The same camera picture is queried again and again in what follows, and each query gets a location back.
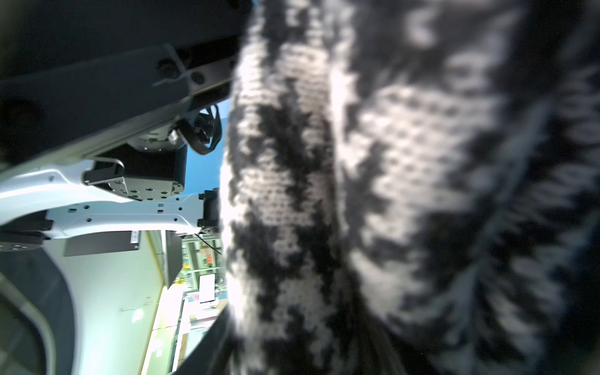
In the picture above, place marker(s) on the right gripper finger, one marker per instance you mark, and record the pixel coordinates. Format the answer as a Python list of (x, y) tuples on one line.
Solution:
[(212, 355)]

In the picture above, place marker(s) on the black white patterned scarf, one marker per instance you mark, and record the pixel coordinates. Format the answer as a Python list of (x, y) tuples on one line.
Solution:
[(412, 187)]

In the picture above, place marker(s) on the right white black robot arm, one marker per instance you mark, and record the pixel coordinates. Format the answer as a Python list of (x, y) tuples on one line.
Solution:
[(101, 103)]

